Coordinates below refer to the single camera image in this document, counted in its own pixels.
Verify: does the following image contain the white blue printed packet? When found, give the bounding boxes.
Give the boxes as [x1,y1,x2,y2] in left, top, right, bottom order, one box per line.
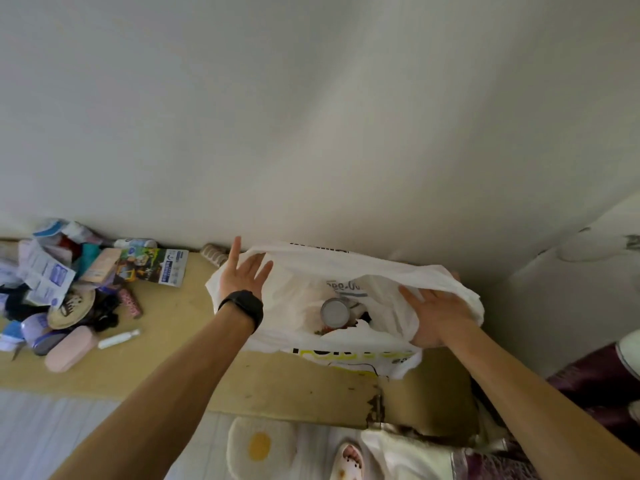
[17,238,77,309]

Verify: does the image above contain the blue tube with white cap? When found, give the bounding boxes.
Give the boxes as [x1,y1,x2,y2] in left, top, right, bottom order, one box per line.
[0,319,26,353]

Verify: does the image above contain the white blue bottle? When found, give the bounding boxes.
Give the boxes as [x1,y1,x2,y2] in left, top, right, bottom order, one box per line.
[112,237,159,251]

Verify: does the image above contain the colourful picture packet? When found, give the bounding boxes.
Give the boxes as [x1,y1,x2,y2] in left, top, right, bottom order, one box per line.
[115,246,190,288]

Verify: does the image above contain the person's left forearm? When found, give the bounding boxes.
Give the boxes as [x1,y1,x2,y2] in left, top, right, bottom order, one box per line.
[49,304,256,480]

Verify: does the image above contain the small black accessory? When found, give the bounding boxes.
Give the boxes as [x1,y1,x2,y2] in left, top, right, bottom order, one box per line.
[89,289,122,333]

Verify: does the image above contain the red can with silver lid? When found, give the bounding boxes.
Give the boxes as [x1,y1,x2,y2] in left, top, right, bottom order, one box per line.
[319,296,353,329]

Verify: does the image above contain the black smartwatch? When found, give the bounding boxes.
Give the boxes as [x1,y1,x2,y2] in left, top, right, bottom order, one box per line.
[216,289,265,335]

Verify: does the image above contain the white plastic bag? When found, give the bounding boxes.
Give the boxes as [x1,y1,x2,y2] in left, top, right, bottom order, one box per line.
[205,241,485,381]

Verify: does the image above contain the teal bottle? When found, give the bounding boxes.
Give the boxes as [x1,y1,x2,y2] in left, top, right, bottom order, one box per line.
[75,243,101,278]

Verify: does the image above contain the person's right hand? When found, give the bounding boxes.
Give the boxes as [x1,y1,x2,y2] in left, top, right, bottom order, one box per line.
[398,287,479,349]

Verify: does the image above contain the blue white blister pack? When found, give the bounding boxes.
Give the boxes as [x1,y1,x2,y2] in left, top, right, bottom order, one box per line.
[32,218,69,241]

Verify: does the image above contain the light wooden cabinet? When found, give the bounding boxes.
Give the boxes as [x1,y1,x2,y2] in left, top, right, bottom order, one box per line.
[0,238,481,441]

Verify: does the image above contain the pink dotted tube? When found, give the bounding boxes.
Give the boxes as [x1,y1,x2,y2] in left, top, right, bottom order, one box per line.
[116,286,145,320]

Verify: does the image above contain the small white tube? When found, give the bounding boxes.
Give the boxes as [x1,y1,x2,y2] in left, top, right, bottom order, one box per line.
[97,328,142,351]

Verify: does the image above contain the peach sachet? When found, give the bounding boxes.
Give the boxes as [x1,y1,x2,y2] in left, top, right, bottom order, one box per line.
[79,247,123,285]

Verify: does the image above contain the lilac white can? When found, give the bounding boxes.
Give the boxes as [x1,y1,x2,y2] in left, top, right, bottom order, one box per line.
[19,312,69,357]

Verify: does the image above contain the red bottle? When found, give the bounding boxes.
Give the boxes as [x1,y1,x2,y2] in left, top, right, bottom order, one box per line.
[57,234,83,261]

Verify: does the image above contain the person's right forearm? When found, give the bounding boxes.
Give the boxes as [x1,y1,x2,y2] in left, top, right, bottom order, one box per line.
[439,319,640,480]

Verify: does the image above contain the cream and purple curtain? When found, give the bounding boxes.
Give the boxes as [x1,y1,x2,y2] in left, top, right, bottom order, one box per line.
[359,328,640,480]

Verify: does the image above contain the black pouch with green label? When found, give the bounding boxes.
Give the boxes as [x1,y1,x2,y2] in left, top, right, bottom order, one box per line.
[0,284,51,323]

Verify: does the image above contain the white bottle with pink cap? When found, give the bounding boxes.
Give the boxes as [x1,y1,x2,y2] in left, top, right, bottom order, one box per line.
[62,220,113,247]

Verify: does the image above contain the beige hair claw clip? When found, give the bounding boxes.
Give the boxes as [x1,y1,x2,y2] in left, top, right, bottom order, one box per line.
[199,243,230,268]

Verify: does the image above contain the pink soft pack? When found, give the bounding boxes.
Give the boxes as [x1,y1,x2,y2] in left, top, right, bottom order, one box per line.
[17,238,74,268]

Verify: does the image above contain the pink oval case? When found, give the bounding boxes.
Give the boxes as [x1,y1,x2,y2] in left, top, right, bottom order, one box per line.
[43,324,100,374]

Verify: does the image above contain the cream spotted right slipper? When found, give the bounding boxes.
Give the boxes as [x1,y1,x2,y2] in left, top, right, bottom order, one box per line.
[331,442,365,480]

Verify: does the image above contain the person's left hand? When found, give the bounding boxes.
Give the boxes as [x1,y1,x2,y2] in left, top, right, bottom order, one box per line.
[218,236,275,299]

